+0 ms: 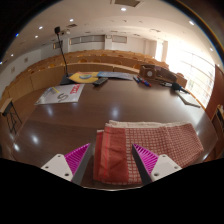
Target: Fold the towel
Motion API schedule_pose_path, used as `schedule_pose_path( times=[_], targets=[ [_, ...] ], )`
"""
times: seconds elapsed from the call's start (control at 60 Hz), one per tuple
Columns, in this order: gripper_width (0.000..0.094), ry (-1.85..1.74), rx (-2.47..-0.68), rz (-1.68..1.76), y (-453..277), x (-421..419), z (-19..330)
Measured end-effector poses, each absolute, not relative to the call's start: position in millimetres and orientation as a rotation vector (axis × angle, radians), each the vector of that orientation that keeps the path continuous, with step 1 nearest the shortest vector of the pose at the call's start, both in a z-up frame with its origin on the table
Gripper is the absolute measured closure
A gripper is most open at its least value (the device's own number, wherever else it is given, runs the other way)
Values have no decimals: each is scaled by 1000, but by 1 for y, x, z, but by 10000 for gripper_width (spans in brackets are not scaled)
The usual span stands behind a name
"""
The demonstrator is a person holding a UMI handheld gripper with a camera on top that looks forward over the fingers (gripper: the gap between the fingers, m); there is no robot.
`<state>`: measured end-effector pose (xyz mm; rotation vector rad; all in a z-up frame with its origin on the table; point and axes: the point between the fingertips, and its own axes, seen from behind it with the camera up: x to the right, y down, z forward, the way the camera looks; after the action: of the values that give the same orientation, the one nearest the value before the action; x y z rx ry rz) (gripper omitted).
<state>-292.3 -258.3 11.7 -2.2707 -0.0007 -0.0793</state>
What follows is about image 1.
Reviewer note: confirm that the blue printed paper sheet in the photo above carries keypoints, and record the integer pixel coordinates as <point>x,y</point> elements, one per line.
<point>116,75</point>

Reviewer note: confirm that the black remote control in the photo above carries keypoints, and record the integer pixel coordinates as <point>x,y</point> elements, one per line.
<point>100,81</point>

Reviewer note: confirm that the small black-legged side stand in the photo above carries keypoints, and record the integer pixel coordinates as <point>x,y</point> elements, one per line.
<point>7,106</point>

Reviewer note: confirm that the wooden lecture seat rows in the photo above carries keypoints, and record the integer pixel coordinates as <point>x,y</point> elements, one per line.
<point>43,76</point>

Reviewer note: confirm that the black cylindrical device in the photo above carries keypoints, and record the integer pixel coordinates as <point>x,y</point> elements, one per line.
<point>176,87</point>

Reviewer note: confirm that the wooden desk organizer box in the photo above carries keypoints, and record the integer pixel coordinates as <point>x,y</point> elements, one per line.
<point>148,73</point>

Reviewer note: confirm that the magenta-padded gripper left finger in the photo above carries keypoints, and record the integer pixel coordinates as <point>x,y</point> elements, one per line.
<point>56,165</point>

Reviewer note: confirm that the rectangular ceiling air vent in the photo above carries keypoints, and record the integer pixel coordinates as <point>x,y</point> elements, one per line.
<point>126,2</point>

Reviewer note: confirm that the wooden shelf unit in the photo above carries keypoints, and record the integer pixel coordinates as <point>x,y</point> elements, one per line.
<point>218,126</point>

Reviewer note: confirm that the white printed poster sheet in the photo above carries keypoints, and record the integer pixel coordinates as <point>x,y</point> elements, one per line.
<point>63,95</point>

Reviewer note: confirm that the white closed book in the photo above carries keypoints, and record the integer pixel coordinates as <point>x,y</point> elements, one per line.
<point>188,99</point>

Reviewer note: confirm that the round ceiling lights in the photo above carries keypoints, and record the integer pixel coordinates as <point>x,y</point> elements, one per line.
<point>123,9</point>

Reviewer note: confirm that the black gooseneck desk microphone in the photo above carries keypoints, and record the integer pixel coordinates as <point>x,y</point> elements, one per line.
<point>57,30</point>

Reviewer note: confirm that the large bright window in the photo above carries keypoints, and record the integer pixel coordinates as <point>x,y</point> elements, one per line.
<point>190,66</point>

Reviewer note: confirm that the red marker pen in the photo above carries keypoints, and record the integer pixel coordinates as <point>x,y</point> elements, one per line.
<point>145,82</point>

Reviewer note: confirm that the blue marker pen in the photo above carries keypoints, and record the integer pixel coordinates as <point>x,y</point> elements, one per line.
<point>136,79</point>

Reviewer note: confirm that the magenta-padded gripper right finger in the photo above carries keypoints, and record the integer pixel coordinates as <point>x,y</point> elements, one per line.
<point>165,165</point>

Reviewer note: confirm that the red white checkered towel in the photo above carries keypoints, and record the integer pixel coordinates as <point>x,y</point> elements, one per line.
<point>166,140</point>

